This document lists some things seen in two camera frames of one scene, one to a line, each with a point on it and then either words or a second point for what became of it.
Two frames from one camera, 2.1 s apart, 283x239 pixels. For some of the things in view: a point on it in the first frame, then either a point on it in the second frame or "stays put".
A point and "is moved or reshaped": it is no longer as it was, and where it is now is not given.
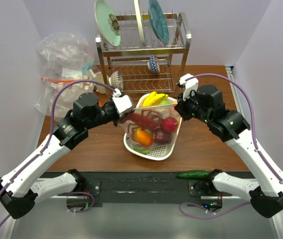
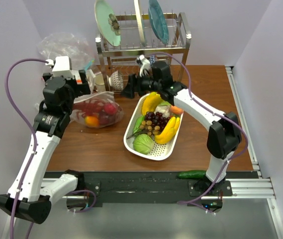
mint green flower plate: [107, 23] stays put
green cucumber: [193, 174] stays put
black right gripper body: [191, 108] -> [146, 84]
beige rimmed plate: [139, 23] stays put
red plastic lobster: [144, 120] is moved or reshaped
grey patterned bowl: [116, 80] stays put
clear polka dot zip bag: [148, 127] is moved or reshaped
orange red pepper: [143, 137] is moved or reshaped
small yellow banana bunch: [154, 99] stays put
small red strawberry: [170, 124] is moved or reshaped
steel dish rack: [153, 67] stays put
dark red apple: [160, 136] is moved or reshaped
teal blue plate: [158, 21] stays put
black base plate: [141, 187] stays put
